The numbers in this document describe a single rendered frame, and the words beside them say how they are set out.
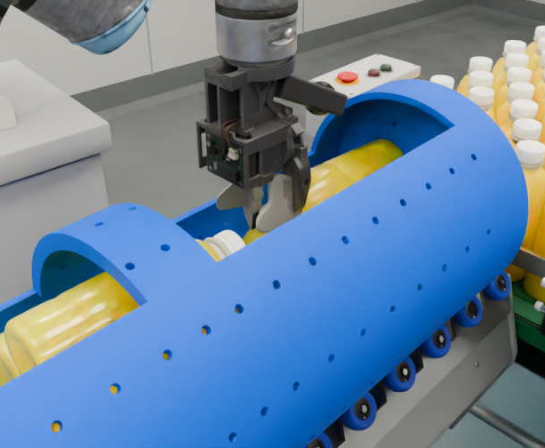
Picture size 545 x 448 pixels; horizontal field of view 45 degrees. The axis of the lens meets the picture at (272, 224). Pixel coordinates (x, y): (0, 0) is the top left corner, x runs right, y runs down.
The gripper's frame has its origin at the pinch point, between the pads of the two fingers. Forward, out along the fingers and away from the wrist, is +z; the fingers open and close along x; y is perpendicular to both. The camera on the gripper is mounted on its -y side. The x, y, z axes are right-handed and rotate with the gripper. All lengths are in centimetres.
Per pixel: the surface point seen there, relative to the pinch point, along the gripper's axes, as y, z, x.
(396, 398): -3.4, 18.0, 16.8
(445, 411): -12.0, 25.2, 19.3
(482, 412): -64, 80, 6
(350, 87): -40.2, 1.0, -20.8
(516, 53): -72, 0, -7
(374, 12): -351, 94, -239
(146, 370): 27.8, -8.4, 15.4
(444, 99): -18.5, -12.0, 8.7
